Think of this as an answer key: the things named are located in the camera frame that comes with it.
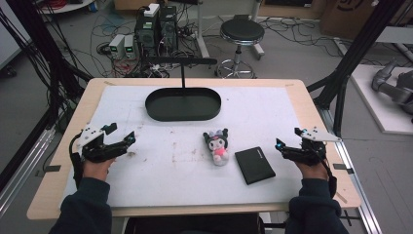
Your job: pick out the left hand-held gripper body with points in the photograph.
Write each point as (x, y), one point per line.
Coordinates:
(94, 146)

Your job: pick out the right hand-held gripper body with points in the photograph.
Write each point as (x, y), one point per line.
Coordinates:
(308, 146)

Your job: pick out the black rectangular box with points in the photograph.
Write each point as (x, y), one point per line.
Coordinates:
(255, 165)

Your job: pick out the black oval tray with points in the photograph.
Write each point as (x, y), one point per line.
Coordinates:
(183, 104)

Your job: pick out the black pink plush doll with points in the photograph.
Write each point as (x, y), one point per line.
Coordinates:
(217, 146)

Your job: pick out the person's left hand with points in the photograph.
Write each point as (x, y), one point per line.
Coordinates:
(97, 169)

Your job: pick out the person's right hand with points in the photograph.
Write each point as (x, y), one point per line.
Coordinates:
(313, 170)

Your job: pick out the white table mat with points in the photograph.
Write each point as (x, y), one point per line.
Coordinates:
(162, 169)

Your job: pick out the white power supply unit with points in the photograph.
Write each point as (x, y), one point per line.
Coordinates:
(130, 47)
(117, 46)

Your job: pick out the white platform board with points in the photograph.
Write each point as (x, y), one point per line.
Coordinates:
(383, 97)

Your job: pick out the black T-shaped stand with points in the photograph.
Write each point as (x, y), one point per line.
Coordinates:
(182, 65)

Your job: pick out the black computer tower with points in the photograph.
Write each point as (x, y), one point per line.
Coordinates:
(156, 31)

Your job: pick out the black round stool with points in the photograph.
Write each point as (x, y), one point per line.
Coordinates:
(242, 35)

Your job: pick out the cardboard box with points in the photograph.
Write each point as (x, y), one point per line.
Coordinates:
(347, 13)

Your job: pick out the black metal frame post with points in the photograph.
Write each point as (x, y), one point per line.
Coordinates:
(354, 52)

